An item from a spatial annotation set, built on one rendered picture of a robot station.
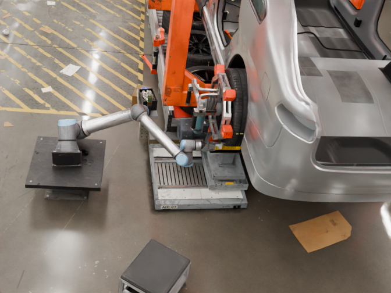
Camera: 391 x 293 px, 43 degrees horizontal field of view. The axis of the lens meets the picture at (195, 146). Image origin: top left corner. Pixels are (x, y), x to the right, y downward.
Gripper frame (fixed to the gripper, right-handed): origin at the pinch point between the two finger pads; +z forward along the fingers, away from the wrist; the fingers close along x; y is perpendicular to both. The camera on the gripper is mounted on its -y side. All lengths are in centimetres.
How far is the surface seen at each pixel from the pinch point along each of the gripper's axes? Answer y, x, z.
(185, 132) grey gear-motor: -12, -49, -24
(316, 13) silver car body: -165, -142, 153
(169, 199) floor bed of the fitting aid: 49, -39, -41
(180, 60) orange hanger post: -72, -18, -34
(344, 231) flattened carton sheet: 79, -10, 114
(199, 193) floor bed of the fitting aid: 44, -35, -14
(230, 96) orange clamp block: -34.0, 35.9, -3.7
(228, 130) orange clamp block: -8.1, 26.8, -2.9
